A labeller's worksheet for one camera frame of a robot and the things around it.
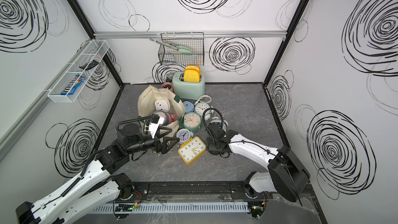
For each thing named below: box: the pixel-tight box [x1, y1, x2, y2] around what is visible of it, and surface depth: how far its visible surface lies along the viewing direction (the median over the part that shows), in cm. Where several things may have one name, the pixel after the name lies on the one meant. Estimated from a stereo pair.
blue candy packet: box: [60, 74, 86, 96], surface depth 72 cm
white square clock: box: [154, 98, 170, 112], surface depth 98 cm
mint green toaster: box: [172, 71, 206, 101], surface depth 104 cm
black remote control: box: [79, 60, 99, 71], surface depth 82 cm
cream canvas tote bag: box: [137, 85, 186, 131], surface depth 91 cm
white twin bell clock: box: [194, 102, 215, 121], surface depth 103 cm
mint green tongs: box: [149, 38, 193, 54], surface depth 95 cm
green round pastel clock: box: [178, 111, 203, 132], surface depth 95 cm
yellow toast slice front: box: [183, 68, 201, 83], surface depth 101 cm
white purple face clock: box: [176, 128, 194, 143], surface depth 93 cm
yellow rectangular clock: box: [177, 136, 207, 166], surface depth 86 cm
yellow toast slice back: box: [185, 65, 201, 70], surface depth 102 cm
